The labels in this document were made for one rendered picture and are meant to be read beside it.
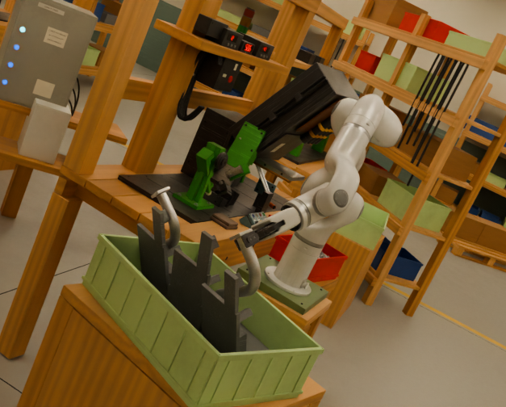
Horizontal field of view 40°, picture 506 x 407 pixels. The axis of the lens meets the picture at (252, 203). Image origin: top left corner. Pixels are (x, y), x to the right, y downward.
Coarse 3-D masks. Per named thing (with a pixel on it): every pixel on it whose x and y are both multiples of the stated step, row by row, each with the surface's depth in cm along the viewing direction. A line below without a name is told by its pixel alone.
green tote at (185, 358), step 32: (96, 256) 208; (128, 256) 218; (192, 256) 236; (96, 288) 206; (128, 288) 196; (128, 320) 194; (160, 320) 185; (256, 320) 215; (288, 320) 207; (160, 352) 184; (192, 352) 175; (256, 352) 178; (288, 352) 187; (320, 352) 197; (192, 384) 174; (224, 384) 176; (256, 384) 185; (288, 384) 195
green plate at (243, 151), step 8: (248, 128) 316; (256, 128) 315; (240, 136) 316; (248, 136) 315; (256, 136) 314; (232, 144) 317; (240, 144) 316; (248, 144) 315; (256, 144) 313; (232, 152) 316; (240, 152) 315; (248, 152) 314; (232, 160) 316; (240, 160) 314; (248, 160) 313
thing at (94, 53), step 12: (72, 0) 815; (96, 0) 843; (108, 0) 924; (96, 12) 860; (108, 12) 921; (96, 24) 860; (108, 24) 896; (96, 48) 926; (84, 60) 890; (96, 60) 915; (84, 72) 884; (96, 72) 909
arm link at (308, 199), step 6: (324, 186) 190; (306, 192) 189; (312, 192) 187; (300, 198) 186; (306, 198) 186; (312, 198) 185; (306, 204) 184; (312, 204) 185; (312, 210) 184; (312, 216) 185; (318, 216) 186; (324, 216) 186; (312, 222) 186
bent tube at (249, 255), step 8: (248, 232) 175; (240, 240) 176; (240, 248) 176; (248, 248) 175; (248, 256) 175; (256, 256) 176; (248, 264) 176; (256, 264) 176; (256, 272) 176; (256, 280) 177; (240, 288) 183; (248, 288) 179; (256, 288) 178; (240, 296) 185
